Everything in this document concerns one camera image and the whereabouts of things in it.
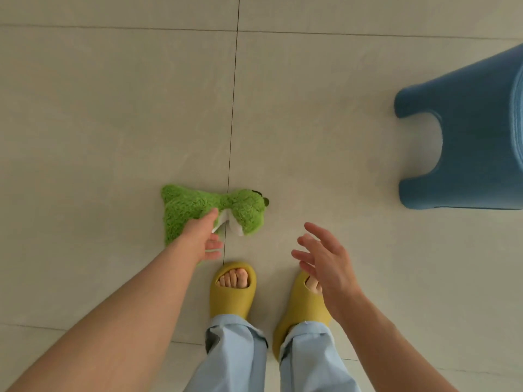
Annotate person's right forearm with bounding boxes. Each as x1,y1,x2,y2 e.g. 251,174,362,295
326,289,458,392

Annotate person's left yellow slipper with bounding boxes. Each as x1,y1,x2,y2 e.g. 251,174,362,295
209,261,257,323

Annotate blue plastic stool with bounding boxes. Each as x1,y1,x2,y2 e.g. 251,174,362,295
394,44,523,212

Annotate person's right hand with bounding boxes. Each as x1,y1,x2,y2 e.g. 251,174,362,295
290,222,365,320

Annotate bright green plush dinosaur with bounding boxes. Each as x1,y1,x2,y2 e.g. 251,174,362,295
160,183,271,262

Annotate person's left leg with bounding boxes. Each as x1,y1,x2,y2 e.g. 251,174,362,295
184,314,269,392

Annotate person's left hand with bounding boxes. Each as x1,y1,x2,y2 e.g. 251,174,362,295
179,207,224,267

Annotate person's left forearm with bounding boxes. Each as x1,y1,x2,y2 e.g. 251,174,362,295
8,244,201,392

